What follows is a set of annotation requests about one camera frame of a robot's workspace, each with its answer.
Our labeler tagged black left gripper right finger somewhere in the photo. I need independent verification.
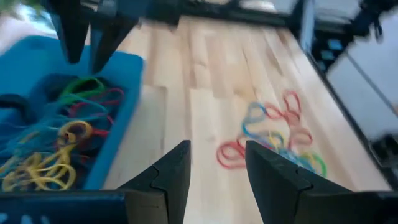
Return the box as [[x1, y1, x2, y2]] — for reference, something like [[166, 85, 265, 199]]
[[244, 139, 379, 224]]

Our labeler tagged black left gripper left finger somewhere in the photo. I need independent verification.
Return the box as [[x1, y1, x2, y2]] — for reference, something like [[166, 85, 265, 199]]
[[119, 139, 192, 224]]

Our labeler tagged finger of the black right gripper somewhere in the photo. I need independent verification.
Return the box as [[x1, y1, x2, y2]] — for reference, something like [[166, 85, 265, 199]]
[[49, 0, 91, 65], [90, 0, 139, 74]]

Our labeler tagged teal twisted rubber band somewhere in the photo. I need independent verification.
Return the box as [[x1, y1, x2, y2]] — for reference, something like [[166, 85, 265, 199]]
[[267, 133, 312, 170]]

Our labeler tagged long yellow rubber band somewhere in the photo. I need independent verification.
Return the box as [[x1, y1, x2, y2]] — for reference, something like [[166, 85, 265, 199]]
[[57, 120, 94, 147]]

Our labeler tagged wide black rubber band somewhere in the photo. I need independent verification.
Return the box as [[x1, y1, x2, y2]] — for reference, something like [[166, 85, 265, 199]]
[[0, 93, 35, 125]]

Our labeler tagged red twisted rubber band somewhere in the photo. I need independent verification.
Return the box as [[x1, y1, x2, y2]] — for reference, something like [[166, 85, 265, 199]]
[[264, 89, 303, 125]]

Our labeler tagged yellow twisted rubber band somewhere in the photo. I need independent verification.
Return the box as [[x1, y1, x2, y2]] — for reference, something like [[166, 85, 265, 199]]
[[0, 146, 78, 192]]

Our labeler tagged blue plastic bin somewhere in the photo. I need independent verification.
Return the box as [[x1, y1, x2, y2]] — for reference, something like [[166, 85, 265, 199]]
[[0, 34, 146, 191]]

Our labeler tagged grey desk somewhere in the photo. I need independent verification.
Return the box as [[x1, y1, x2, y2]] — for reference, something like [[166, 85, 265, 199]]
[[326, 12, 398, 141]]

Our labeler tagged black backlit keyboard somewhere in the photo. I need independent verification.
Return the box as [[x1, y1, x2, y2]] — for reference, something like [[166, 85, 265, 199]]
[[312, 32, 348, 74]]

